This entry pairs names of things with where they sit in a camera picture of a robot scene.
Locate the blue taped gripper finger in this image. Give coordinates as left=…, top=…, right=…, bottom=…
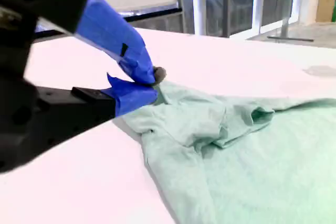
left=38, top=72, right=159, bottom=146
left=10, top=0, right=167, bottom=86

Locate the black frame bar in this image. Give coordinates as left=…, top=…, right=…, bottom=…
left=117, top=7, right=183, bottom=23

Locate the grey metal stand leg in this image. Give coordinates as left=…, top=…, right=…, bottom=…
left=267, top=0, right=315, bottom=42

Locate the pale green T-shirt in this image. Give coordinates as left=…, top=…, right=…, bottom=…
left=122, top=79, right=336, bottom=224

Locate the white round pillar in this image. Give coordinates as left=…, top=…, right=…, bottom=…
left=192, top=0, right=207, bottom=36

